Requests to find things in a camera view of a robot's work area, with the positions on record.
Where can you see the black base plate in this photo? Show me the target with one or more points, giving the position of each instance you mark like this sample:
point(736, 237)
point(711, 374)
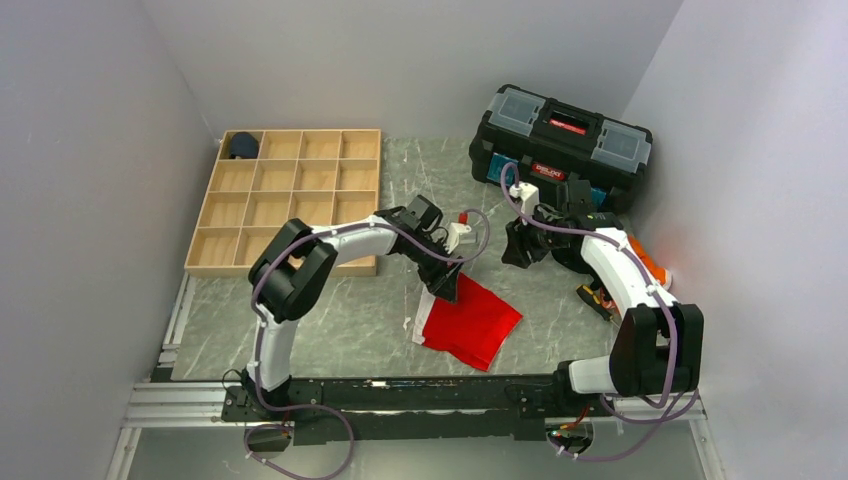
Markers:
point(320, 410)

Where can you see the dark blue rolled garment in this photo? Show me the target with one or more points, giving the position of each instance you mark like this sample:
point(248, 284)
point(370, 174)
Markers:
point(243, 145)

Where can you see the black toolbox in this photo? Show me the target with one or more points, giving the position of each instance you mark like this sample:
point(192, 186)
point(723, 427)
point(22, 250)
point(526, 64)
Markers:
point(551, 141)

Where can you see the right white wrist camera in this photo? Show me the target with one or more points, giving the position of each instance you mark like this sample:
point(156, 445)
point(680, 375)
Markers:
point(528, 195)

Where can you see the red white underwear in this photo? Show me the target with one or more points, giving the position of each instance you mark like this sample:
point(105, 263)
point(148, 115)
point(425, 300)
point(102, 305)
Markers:
point(473, 329)

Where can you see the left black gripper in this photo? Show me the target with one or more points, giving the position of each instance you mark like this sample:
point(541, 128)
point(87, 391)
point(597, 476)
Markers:
point(435, 275)

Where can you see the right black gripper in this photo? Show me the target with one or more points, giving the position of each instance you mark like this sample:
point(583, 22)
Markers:
point(516, 251)

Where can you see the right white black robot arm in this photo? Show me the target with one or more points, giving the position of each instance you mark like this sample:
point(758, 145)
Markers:
point(658, 347)

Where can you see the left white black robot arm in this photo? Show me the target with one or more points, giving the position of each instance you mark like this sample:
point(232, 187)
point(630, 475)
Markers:
point(289, 277)

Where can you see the orange garment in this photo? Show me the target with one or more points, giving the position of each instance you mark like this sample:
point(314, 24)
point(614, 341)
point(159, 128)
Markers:
point(661, 274)

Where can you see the yellow black screwdriver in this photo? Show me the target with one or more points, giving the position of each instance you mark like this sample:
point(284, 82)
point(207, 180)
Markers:
point(591, 299)

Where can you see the black garment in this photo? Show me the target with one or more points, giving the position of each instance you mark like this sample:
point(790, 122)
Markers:
point(572, 259)

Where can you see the wooden compartment tray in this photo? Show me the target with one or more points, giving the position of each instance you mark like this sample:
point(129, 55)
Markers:
point(321, 176)

